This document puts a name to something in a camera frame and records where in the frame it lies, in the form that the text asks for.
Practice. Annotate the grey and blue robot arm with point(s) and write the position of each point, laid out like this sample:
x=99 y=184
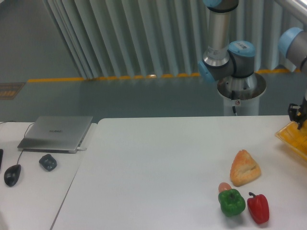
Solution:
x=222 y=59

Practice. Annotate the black computer mouse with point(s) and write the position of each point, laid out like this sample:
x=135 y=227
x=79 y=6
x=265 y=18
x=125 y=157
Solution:
x=12 y=174

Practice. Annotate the yellow wicker basket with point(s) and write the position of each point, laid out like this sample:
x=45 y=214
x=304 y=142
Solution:
x=294 y=138

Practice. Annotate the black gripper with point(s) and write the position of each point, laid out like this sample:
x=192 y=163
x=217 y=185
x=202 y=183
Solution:
x=298 y=113

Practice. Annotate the red bell pepper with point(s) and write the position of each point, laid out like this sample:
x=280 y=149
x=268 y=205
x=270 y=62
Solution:
x=258 y=208

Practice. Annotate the green bell pepper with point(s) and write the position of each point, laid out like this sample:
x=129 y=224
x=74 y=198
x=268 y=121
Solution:
x=231 y=202

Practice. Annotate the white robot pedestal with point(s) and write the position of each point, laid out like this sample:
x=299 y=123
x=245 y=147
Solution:
x=241 y=96

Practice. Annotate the white corrugated curtain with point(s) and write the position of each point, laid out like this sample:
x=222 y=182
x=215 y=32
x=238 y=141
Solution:
x=130 y=38

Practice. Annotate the silver laptop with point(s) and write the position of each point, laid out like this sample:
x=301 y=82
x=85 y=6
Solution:
x=56 y=134

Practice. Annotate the black device at edge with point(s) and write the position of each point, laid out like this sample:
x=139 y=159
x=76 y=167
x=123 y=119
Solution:
x=1 y=157

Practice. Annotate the small black plastic part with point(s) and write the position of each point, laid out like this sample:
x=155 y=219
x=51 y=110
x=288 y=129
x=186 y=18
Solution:
x=48 y=162

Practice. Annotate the pink egg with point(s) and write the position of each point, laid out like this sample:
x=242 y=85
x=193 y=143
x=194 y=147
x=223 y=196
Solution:
x=224 y=187

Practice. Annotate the triangular puff pastry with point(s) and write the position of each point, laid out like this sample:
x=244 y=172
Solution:
x=244 y=169

